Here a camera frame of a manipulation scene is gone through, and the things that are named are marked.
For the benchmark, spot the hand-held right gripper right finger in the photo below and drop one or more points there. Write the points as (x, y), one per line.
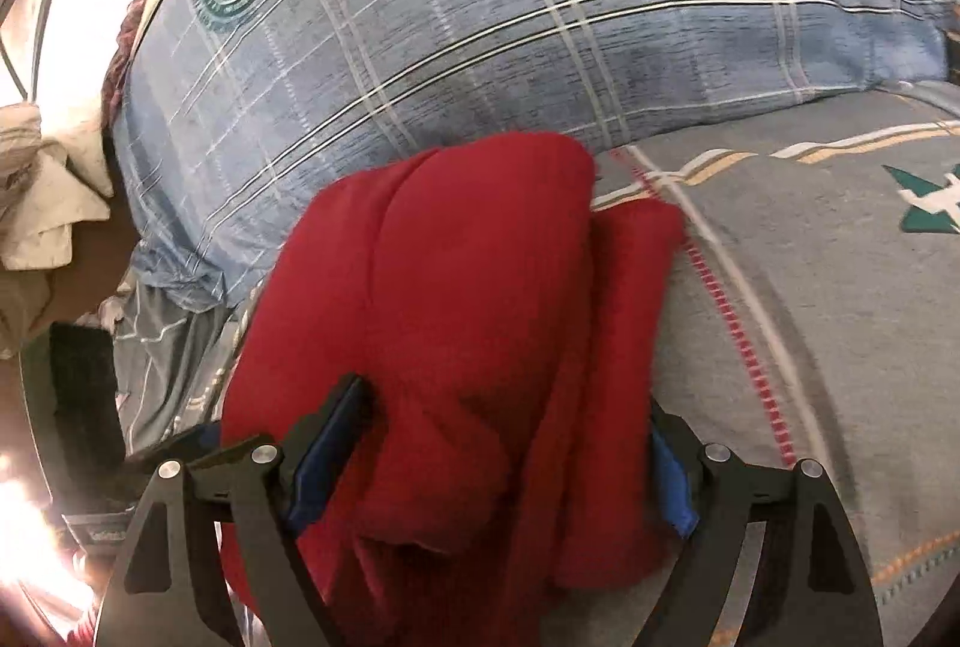
(671, 483)

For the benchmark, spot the red knit garment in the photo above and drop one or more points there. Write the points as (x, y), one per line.
(465, 280)

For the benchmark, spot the blue plaid pillow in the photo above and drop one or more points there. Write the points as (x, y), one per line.
(450, 17)

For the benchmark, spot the grey printed bedsheet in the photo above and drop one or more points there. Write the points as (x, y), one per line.
(825, 287)

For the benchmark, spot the white crumpled cloth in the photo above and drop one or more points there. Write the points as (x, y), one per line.
(45, 220)

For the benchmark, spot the person's left forearm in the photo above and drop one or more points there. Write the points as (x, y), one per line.
(84, 628)

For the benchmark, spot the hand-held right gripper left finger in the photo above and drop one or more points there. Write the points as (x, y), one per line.
(315, 478)

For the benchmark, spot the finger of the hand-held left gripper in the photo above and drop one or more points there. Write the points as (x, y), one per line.
(176, 443)

